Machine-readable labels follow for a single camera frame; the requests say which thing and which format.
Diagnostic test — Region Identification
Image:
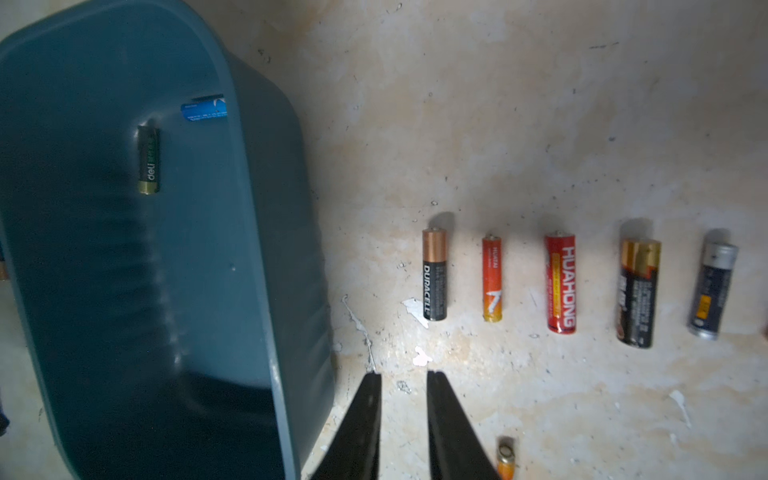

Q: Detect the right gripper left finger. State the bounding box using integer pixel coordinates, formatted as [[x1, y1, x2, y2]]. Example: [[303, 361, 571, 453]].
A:
[[312, 373, 382, 480]]

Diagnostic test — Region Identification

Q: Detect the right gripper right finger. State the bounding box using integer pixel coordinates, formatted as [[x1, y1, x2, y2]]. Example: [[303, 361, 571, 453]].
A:
[[427, 370, 499, 480]]

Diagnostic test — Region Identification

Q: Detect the teal plastic storage tray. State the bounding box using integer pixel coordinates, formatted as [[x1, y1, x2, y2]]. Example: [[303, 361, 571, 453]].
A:
[[1, 1, 334, 479]]

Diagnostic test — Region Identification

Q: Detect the red Huahong battery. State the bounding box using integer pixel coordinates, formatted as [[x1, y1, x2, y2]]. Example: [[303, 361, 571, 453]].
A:
[[544, 231, 577, 335]]

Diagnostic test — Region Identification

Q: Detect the large black gold battery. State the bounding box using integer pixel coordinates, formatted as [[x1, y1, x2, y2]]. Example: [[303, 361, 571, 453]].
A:
[[616, 238, 661, 349]]

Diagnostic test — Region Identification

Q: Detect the blue battery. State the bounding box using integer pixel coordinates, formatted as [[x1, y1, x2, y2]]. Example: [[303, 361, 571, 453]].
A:
[[180, 95, 228, 122]]

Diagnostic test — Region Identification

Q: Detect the black yellow battery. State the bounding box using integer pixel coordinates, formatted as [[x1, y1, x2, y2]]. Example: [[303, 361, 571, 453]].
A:
[[137, 125, 160, 195]]

